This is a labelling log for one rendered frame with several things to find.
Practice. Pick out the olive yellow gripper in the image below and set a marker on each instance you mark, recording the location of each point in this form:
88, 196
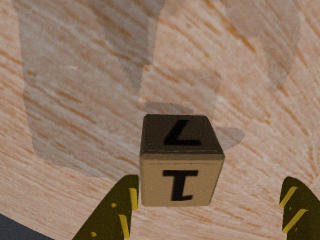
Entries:
111, 220

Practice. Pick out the tan cube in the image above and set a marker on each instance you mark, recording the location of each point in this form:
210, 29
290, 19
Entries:
180, 161

